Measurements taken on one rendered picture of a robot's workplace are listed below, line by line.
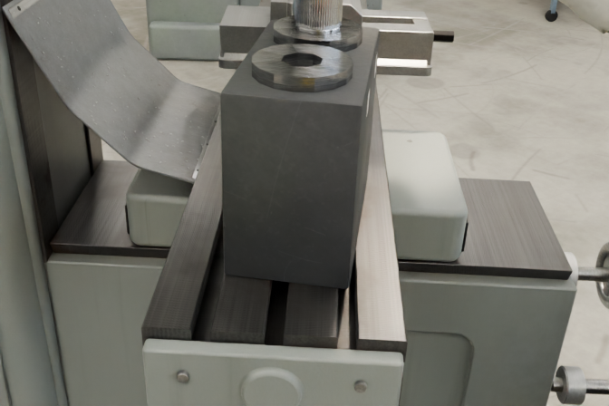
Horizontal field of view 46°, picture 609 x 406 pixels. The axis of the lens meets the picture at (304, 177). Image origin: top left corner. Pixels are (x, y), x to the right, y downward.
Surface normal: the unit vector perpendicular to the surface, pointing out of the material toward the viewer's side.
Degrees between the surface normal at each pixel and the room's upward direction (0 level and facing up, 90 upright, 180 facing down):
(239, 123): 90
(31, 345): 89
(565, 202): 0
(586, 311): 0
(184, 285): 0
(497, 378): 90
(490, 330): 90
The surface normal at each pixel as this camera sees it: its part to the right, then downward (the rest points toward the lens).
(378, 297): 0.04, -0.88
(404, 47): -0.02, 0.48
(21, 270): 0.72, 0.33
